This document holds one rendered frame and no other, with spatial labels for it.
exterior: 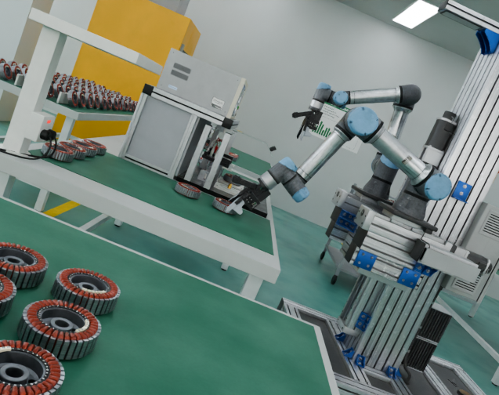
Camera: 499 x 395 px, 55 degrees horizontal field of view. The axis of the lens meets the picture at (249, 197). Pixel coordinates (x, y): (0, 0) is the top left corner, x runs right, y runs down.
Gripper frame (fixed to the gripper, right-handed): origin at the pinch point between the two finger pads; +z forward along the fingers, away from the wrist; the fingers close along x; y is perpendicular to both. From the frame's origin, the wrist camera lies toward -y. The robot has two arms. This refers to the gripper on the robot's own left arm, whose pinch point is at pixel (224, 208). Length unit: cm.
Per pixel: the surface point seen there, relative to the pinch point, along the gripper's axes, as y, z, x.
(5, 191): -56, 48, -45
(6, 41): -228, 118, 365
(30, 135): -65, 30, -43
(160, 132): -43, 5, 26
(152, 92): -59, -4, 25
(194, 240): -7, 8, -55
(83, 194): -40, 27, -51
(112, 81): -133, 60, 405
